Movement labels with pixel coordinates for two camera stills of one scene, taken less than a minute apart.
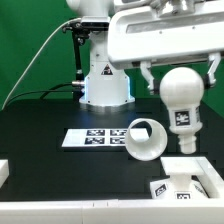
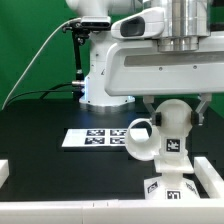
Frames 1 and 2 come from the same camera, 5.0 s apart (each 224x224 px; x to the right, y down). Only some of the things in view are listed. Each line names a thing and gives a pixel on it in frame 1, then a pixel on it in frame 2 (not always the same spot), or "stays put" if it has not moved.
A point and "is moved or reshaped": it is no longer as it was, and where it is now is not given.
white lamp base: [180, 183] is moved or reshaped
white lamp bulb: [183, 89] is moved or reshaped
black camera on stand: [81, 31] stays put
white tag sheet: [102, 137] stays put
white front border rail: [113, 211] stays put
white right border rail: [211, 180] stays put
